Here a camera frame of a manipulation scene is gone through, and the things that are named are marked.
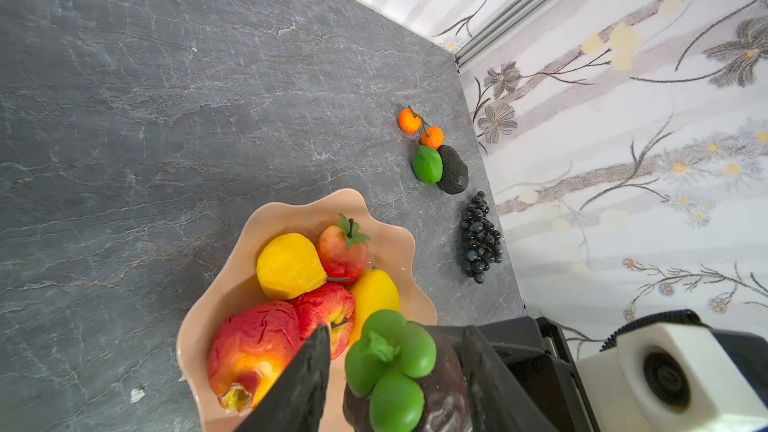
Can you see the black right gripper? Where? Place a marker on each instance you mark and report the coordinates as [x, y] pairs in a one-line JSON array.
[[535, 352]]

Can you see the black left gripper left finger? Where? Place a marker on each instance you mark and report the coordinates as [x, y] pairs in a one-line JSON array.
[[296, 401]]

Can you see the dark brown round fruit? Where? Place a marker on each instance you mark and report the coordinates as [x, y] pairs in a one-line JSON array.
[[402, 377]]

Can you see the red yellow fake peach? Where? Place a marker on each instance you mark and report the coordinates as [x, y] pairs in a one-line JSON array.
[[330, 305]]

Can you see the green fake lime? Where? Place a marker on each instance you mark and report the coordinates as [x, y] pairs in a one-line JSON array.
[[427, 165]]

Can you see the yellow fake lemon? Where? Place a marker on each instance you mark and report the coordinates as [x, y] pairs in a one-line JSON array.
[[374, 290], [289, 266]]

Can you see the dark fake grape bunch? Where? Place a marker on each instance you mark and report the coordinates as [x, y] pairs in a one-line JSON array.
[[480, 240]]

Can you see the magenta fake dragon fruit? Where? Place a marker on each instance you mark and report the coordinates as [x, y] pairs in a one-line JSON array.
[[250, 351]]

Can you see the small orange tangerine with stem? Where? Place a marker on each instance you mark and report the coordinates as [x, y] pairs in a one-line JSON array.
[[410, 121]]

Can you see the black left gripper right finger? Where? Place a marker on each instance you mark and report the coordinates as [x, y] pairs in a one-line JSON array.
[[499, 402]]

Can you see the pink scalloped fruit bowl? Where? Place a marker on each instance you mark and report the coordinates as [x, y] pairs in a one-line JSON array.
[[236, 288]]

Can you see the dark fake avocado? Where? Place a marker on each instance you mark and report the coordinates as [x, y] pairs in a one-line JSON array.
[[455, 175]]

